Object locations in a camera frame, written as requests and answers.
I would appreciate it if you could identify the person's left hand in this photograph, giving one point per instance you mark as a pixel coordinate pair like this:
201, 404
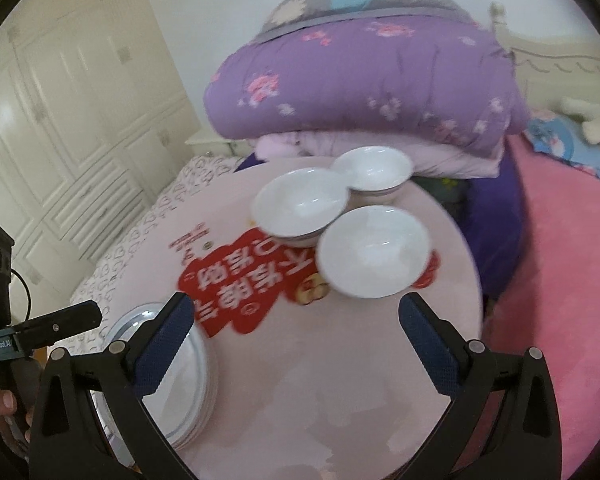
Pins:
5, 402

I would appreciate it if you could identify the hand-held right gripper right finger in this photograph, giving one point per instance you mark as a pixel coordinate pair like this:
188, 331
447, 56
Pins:
432, 350

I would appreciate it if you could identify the cream carved headboard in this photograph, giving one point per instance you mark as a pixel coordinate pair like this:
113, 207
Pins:
570, 75

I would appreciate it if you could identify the cream panelled wardrobe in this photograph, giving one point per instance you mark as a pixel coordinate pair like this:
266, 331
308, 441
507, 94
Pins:
80, 110

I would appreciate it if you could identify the white plate grey rim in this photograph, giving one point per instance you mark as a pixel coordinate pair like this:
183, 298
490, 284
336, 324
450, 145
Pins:
211, 385
206, 400
180, 390

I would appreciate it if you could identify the round pink folding table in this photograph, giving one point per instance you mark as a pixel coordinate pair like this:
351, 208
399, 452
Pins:
330, 385

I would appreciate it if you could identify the cream nightstand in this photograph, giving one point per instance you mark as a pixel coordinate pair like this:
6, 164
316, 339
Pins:
205, 140

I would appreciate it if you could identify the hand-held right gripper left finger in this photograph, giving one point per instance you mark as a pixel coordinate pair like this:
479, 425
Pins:
165, 350

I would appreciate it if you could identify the white bowl grey band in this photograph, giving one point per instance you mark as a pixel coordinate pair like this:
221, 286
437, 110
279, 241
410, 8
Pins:
372, 167
372, 250
295, 200

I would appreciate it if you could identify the blue cartoon pillow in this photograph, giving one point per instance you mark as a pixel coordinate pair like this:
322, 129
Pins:
555, 140

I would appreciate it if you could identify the purple floral quilt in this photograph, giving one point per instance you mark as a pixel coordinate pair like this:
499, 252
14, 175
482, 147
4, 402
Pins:
355, 75

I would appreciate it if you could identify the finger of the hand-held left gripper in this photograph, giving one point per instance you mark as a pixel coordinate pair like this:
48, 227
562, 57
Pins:
65, 322

